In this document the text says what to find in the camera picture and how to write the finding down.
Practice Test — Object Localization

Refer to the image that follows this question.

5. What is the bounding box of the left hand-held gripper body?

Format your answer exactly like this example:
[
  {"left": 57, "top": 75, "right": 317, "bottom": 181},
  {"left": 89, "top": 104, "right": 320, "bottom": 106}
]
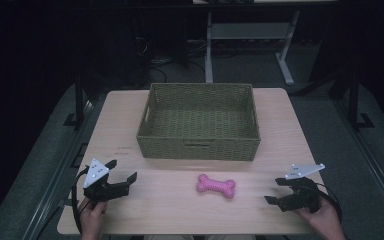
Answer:
[{"left": 82, "top": 158, "right": 130, "bottom": 203}]

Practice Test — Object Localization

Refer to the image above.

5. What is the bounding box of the metal frame rail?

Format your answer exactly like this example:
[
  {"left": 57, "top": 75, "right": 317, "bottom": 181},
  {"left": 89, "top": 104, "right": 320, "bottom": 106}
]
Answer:
[
  {"left": 331, "top": 98, "right": 384, "bottom": 231},
  {"left": 21, "top": 98, "right": 96, "bottom": 240}
]

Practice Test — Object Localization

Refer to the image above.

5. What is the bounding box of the black metal stand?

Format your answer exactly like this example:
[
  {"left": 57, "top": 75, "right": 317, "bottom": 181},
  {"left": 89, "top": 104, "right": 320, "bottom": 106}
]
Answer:
[
  {"left": 346, "top": 71, "right": 376, "bottom": 132},
  {"left": 63, "top": 74, "right": 89, "bottom": 129}
]

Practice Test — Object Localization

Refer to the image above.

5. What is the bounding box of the green woven basket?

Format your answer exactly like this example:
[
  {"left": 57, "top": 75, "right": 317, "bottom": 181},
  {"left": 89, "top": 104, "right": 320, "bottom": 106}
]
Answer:
[{"left": 135, "top": 82, "right": 262, "bottom": 163}]

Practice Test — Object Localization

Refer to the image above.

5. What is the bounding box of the pink bone toy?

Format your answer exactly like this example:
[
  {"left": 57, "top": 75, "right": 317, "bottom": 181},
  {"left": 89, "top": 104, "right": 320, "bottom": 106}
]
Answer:
[{"left": 195, "top": 173, "right": 237, "bottom": 200}]

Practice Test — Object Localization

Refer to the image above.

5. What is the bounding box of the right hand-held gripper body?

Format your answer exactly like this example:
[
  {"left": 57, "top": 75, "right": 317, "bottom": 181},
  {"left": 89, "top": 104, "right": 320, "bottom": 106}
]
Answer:
[{"left": 278, "top": 162, "right": 326, "bottom": 214}]

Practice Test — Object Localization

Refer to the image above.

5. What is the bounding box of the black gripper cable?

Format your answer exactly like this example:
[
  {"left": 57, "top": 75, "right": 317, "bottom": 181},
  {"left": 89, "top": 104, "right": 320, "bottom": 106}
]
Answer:
[
  {"left": 314, "top": 182, "right": 344, "bottom": 224},
  {"left": 70, "top": 165, "right": 92, "bottom": 235}
]

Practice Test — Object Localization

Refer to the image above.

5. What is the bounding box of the person's right hand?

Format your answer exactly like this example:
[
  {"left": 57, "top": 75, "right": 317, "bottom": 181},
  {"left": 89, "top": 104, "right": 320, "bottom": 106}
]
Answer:
[{"left": 293, "top": 195, "right": 348, "bottom": 240}]

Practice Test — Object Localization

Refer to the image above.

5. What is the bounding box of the bundle of floor cables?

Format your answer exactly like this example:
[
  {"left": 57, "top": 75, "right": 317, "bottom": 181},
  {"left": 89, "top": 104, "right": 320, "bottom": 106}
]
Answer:
[{"left": 136, "top": 34, "right": 208, "bottom": 84}]

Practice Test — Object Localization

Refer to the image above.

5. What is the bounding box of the person's left hand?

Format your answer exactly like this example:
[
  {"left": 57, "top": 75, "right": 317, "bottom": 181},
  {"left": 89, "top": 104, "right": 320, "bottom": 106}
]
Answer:
[{"left": 77, "top": 195, "right": 110, "bottom": 240}]

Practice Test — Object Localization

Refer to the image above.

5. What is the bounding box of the grey metal desk frame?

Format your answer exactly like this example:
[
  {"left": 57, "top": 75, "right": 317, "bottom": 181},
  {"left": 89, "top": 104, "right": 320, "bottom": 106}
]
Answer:
[{"left": 203, "top": 9, "right": 302, "bottom": 87}]

